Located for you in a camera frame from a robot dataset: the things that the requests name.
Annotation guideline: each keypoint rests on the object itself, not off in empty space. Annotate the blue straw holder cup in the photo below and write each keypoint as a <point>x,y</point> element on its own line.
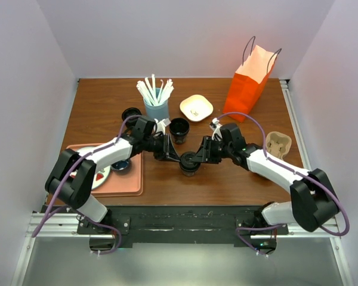
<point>157,112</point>

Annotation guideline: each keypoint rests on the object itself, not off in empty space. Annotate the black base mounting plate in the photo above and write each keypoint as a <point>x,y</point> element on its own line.
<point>193,225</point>

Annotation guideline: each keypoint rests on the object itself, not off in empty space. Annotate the pink plastic tray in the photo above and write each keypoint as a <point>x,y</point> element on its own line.
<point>118,184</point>

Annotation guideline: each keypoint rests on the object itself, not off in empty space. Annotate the white fruit pattern plate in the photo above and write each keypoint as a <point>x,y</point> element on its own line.
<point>101,176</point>

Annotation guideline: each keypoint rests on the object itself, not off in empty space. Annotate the aluminium frame rail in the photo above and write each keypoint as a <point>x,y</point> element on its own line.
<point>60,225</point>

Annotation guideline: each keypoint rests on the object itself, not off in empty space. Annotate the black coffee cup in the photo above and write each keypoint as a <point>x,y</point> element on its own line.
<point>179,128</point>

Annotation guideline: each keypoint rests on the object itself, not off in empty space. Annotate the stack of black lids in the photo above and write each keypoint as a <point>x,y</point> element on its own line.
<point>132,114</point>

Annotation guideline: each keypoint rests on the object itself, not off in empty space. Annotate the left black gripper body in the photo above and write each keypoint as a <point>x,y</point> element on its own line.
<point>156,145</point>

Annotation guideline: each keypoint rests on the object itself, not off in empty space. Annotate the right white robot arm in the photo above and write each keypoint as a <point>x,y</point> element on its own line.
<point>313,201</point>

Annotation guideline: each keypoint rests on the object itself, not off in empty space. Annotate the dark blue mug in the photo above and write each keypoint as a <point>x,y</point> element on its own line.
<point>122,166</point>

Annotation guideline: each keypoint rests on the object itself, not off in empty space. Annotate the white wrapped straws bundle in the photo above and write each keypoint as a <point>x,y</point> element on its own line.
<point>153,94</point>

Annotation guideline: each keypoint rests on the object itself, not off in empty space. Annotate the brown takeout coffee cup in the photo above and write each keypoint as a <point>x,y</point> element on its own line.
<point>189,172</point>

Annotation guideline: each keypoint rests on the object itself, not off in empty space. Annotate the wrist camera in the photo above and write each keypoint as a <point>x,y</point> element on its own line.
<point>229,134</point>
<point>146,127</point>

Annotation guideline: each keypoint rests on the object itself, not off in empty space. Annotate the orange paper gift bag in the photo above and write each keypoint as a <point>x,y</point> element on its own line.
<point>249,80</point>

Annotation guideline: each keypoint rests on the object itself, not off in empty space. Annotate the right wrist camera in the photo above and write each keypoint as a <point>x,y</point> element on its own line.
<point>229,134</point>

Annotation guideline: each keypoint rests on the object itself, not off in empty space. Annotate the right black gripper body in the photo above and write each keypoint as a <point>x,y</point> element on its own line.
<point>218,151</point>

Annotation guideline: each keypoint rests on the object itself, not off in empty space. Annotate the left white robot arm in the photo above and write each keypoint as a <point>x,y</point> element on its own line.
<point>72,176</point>

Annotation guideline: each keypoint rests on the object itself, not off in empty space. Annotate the cardboard cup carrier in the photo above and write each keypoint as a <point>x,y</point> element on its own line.
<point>278,144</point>

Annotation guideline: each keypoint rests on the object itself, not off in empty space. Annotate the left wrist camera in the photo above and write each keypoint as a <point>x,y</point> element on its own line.
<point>146,127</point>

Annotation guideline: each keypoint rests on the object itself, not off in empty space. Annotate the black coffee cup lid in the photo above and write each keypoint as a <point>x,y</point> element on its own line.
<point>186,162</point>

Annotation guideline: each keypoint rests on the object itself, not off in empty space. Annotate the cream square bowl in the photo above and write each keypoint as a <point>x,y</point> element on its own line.
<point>196,108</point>

